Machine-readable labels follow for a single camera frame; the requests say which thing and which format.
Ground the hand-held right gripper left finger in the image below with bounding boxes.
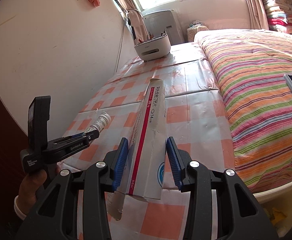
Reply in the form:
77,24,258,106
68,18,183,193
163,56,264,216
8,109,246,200
16,137,129,240

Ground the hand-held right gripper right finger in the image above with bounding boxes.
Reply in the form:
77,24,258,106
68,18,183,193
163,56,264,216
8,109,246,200
165,136,279,240

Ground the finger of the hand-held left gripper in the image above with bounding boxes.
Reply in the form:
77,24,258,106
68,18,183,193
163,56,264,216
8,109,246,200
68,131,101,147
51,132,88,146

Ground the small white bottle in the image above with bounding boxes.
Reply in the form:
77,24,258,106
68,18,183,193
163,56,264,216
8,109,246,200
84,113,111,134

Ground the long white medicine box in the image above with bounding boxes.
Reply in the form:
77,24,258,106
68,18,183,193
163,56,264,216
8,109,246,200
105,78,167,221

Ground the white plastic bin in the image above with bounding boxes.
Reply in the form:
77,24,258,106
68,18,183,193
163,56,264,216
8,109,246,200
251,175,292,240

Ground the person's left forearm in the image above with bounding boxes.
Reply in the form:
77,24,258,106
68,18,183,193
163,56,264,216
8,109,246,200
12,195,30,218

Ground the person's left hand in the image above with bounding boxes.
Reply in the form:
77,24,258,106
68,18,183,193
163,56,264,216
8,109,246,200
18,164,62,215

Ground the checked plastic tablecloth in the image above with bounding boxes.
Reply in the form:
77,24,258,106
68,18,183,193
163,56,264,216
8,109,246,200
58,41,237,240

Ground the striped bed blanket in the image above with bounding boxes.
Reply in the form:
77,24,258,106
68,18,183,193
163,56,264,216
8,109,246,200
193,29,292,198

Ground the white desk organizer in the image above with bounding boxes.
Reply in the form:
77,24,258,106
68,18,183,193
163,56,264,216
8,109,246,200
134,36,172,62

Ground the bunch of pens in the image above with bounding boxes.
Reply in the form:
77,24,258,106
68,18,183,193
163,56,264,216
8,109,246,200
137,28,167,43

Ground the beige curtain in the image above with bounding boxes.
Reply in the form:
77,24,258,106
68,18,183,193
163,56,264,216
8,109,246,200
243,0,269,31
105,0,149,41

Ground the white air conditioner unit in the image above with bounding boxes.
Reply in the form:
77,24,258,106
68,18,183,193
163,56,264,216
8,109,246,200
142,9,184,46

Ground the stool with dotted cover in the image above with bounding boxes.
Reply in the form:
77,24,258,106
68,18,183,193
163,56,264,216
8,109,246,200
187,20,209,43

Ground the stack of folded quilts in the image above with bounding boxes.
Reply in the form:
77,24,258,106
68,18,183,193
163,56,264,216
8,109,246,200
259,0,292,36

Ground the white wall cable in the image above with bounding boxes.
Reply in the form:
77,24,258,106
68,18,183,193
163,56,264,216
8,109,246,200
114,16,127,74

